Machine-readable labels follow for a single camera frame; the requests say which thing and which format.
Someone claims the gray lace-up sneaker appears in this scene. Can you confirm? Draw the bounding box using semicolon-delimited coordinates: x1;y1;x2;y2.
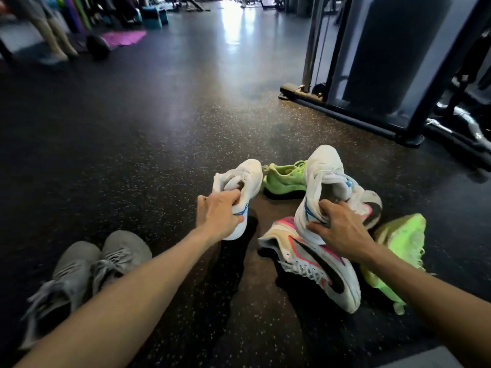
91;230;152;295
19;241;101;351

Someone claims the neon green running shoe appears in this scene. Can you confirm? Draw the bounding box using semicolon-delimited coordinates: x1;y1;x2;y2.
360;213;427;316
263;161;308;196

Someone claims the chrome curl bar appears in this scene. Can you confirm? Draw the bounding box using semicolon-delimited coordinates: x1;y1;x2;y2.
424;103;491;154

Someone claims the black medicine ball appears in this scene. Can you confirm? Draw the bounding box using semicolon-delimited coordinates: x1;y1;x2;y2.
86;33;111;61

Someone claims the row of colourful rolled mats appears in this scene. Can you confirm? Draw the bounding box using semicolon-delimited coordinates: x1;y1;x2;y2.
40;0;93;35

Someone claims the white blue-striped running shoe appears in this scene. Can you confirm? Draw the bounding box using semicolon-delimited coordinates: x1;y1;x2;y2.
293;145;359;246
212;159;264;241

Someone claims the white pink black sneaker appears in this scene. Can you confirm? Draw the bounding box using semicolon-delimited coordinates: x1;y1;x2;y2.
347;189;383;230
258;217;361;314

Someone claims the teal aerobic step platform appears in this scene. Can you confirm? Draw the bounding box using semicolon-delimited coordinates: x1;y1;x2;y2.
140;6;170;30

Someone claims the person's left hand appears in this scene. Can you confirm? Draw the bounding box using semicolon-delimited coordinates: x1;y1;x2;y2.
196;189;246;242

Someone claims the person's left forearm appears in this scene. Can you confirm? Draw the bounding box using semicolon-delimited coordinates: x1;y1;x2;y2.
13;228;225;368

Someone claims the purple exercise mat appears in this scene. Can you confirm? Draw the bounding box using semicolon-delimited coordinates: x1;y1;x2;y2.
101;30;148;50

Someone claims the person's right hand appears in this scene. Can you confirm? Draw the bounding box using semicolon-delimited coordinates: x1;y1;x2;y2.
306;199;379;264

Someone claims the dark metal cable machine frame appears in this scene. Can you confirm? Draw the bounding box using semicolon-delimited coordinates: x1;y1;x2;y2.
279;0;491;148

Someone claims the person's right forearm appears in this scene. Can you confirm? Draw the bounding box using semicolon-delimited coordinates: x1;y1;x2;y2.
359;243;491;368

